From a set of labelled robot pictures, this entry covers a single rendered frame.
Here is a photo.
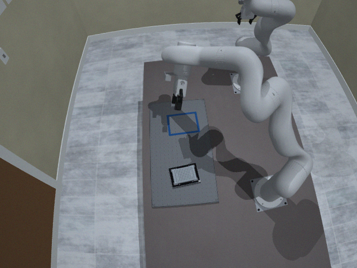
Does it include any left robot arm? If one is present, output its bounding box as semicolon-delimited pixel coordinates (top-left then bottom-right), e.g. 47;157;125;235
161;41;313;208

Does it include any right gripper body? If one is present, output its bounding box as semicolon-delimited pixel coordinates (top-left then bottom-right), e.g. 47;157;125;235
240;5;254;20

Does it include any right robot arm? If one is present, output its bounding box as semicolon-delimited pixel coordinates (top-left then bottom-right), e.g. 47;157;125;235
233;0;296;91

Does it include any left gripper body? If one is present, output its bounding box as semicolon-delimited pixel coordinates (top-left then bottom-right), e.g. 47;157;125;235
173;75;189;98

